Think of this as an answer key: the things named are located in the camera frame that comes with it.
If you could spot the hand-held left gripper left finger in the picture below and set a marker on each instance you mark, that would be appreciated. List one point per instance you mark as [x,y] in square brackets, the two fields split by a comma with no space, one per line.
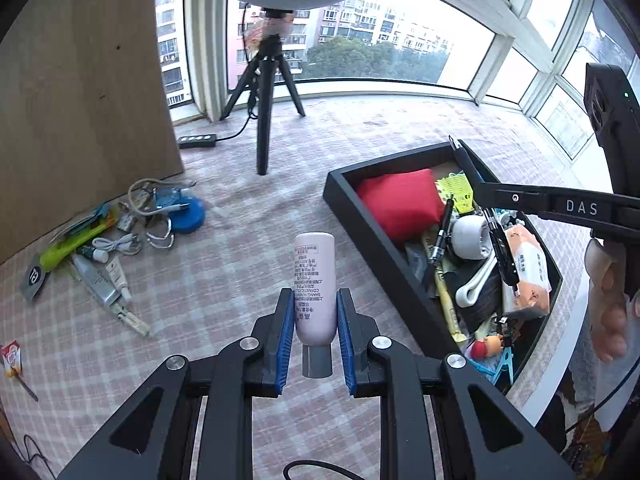
[285,345]

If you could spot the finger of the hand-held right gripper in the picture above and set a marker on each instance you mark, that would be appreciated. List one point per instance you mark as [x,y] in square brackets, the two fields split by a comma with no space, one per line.
[510,197]

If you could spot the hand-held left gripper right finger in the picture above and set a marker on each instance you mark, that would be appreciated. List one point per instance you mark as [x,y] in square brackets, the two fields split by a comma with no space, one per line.
[346,345]

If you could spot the yellow shuttlecock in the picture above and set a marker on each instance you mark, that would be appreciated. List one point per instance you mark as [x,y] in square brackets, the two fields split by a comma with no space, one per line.
[457,192]

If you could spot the white plug-in device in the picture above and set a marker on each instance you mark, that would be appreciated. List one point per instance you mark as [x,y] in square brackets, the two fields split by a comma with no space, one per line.
[467,237]

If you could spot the pink bottle grey cap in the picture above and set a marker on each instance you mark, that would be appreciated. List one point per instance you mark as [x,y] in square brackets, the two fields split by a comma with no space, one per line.
[314,285]

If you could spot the black tray container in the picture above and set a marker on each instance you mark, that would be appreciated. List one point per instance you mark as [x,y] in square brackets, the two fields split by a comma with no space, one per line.
[380,255]

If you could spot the person's right forearm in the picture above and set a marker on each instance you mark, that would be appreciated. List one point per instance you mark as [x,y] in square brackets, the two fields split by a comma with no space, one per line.
[617,390]

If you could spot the person's right hand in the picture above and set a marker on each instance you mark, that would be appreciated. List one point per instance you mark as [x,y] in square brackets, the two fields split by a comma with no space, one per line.
[605,310]

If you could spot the white orange tissue pack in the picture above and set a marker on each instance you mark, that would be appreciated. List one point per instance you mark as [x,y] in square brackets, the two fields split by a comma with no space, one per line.
[530,270]

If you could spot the pink plaid cloth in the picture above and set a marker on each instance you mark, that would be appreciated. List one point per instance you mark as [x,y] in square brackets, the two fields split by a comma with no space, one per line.
[200,310]

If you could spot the pale yellow long packet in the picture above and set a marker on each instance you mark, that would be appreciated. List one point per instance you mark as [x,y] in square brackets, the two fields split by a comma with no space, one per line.
[445,300]

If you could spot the red beanbag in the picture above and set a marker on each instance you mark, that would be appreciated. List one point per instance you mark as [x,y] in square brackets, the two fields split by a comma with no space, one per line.
[400,202]

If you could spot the blue round disc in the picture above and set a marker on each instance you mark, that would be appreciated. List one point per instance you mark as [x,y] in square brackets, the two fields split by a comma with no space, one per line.
[190,217]

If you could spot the clear curved clip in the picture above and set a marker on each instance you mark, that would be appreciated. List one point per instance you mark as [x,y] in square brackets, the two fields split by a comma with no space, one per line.
[160,245]

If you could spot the small white tube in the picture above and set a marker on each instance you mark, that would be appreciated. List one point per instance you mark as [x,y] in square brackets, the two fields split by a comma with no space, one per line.
[116,272]

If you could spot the small silver foil packet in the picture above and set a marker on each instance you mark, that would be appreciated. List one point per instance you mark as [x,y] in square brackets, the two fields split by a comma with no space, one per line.
[127,221]

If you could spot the grey tube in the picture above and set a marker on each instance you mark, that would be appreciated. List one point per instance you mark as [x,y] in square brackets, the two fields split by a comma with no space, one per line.
[92,275]

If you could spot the green white lip balm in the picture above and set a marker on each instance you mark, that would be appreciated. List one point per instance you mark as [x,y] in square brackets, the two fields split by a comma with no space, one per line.
[97,255]

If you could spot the black power strip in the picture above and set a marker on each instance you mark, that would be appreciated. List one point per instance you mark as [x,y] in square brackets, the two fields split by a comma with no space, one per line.
[197,141]

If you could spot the teal flat packet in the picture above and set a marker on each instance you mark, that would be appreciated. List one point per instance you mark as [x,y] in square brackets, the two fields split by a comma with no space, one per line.
[95,220]

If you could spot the light green plastic tool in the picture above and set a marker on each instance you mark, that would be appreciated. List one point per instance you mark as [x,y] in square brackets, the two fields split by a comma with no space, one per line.
[65,252]

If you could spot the grey metal spoon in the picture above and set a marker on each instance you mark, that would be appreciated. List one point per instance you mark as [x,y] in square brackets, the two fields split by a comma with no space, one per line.
[27,390]

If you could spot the red white creamer sachet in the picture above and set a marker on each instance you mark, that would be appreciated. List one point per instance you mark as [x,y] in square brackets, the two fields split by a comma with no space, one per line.
[11,355]

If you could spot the light wooden board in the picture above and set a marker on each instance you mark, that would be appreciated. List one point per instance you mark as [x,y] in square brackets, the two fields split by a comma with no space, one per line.
[75,110]

